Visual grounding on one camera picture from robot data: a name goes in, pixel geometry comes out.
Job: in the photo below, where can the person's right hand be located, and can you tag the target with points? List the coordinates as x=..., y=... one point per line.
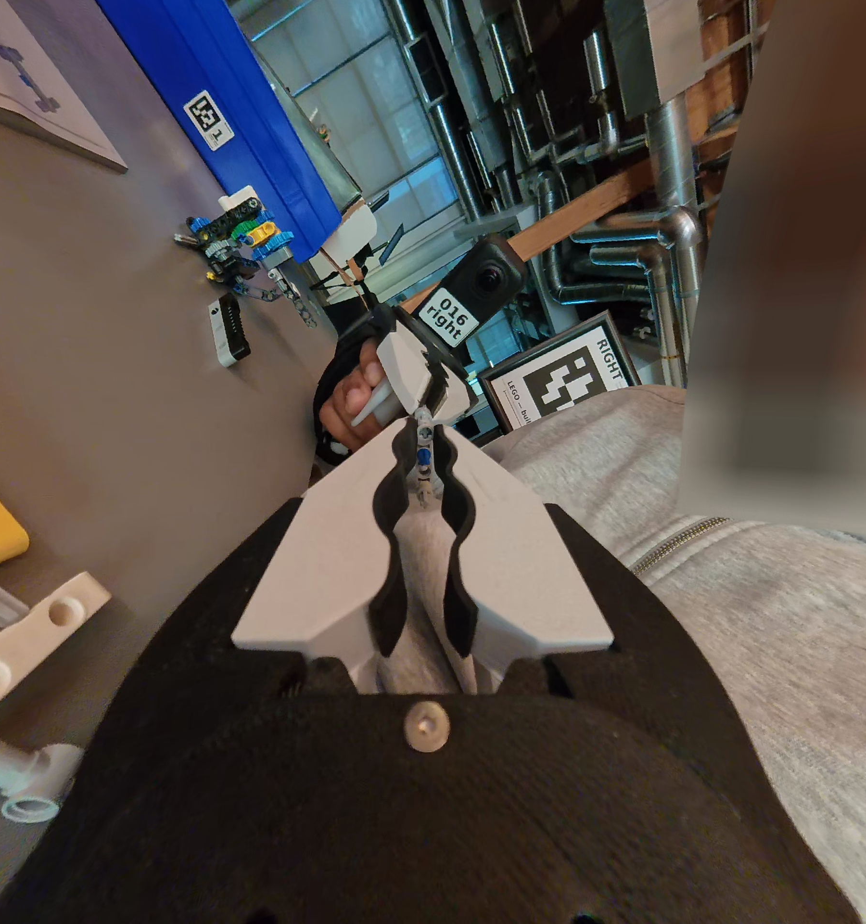
x=353, y=415

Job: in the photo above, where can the small grey lego beam assembly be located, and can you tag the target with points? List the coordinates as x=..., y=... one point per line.
x=424, y=462

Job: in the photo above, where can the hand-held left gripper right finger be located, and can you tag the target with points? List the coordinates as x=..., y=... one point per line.
x=527, y=577

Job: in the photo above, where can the white lego beam with holes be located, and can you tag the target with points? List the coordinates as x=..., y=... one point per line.
x=36, y=639

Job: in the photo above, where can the lego instruction booklet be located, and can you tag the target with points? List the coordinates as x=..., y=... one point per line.
x=29, y=86

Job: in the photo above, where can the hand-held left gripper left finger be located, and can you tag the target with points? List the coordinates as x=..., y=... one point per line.
x=310, y=577

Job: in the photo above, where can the grey lego connector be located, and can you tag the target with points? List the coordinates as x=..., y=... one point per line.
x=21, y=776

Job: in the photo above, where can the wooden beam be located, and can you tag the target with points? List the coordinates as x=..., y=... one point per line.
x=584, y=209

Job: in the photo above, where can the person's right forearm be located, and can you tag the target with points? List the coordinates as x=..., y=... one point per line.
x=422, y=577

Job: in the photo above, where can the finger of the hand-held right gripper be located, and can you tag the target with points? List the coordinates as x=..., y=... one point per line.
x=404, y=368
x=453, y=401

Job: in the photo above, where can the framed black and white sign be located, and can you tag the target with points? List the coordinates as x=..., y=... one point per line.
x=563, y=379

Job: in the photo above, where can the person's grey hoodie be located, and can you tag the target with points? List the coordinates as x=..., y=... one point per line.
x=729, y=686

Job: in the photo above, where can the small blue plastic bin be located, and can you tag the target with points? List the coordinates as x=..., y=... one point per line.
x=231, y=108

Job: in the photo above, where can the colourful lego gear assembly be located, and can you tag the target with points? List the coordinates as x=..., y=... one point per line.
x=245, y=242

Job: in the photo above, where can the grey metal pipes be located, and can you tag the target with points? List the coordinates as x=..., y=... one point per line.
x=454, y=137

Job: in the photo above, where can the black and white lego piece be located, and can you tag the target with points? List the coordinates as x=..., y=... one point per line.
x=229, y=336

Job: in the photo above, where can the silver ventilation duct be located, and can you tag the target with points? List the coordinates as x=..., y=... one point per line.
x=667, y=144

